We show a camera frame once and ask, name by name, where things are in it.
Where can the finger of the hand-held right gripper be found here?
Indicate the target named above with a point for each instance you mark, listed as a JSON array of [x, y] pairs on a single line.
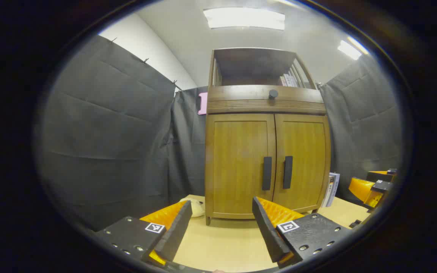
[[360, 189], [379, 174]]

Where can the blue cover book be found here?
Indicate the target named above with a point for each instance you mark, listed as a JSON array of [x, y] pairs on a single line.
[[334, 187]]

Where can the small ceiling light panel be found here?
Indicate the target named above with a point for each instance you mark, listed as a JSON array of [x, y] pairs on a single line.
[[350, 49]]

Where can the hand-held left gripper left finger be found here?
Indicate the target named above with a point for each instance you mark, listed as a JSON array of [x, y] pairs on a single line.
[[176, 231]]

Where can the wooden cabinet door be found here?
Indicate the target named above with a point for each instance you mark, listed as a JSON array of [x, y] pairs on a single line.
[[237, 163], [307, 151]]

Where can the large ceiling light panel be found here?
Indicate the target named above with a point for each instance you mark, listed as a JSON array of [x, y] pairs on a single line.
[[245, 18]]

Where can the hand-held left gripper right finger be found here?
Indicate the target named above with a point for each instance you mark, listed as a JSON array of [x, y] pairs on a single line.
[[268, 231]]

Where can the black round drawer knob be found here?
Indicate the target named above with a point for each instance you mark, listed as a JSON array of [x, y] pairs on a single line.
[[273, 94]]

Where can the white cover book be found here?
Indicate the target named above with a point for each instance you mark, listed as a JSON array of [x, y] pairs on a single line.
[[326, 191]]

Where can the wooden double-door shoe cabinet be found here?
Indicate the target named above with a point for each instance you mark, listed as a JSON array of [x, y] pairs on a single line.
[[241, 100]]

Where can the pale grey book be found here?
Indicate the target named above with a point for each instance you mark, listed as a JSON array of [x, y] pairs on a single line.
[[294, 80]]

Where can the cream round object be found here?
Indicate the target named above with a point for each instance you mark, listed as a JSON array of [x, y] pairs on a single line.
[[195, 207]]

